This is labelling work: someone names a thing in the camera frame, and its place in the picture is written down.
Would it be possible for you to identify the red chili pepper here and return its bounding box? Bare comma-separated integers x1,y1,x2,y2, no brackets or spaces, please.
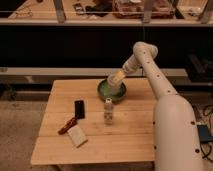
58,117,77,135

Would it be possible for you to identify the white rectangular sponge block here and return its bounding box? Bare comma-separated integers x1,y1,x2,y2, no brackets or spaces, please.
68,125,88,147

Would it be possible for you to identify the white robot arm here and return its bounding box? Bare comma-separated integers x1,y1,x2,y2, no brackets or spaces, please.
107,42,204,171

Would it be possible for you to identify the green ceramic bowl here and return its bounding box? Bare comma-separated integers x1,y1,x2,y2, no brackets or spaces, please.
97,80,126,102

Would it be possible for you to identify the white plastic cup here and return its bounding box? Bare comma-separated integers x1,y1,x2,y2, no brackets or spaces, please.
107,75,121,95

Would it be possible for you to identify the small clear bottle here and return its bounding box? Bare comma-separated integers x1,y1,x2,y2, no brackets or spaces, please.
104,98,113,124

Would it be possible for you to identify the black smartphone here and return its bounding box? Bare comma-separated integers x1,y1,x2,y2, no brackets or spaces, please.
74,100,85,119

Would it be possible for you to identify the background workbench shelf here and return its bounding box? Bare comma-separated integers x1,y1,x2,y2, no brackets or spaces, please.
0,0,213,27

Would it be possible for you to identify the wooden table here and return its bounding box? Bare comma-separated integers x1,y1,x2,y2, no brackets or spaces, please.
31,78,155,165

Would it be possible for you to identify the black power box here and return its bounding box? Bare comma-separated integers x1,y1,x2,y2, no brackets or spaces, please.
197,125,213,143

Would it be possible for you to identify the black floor cable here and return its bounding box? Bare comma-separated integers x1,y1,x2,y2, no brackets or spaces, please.
199,103,213,159

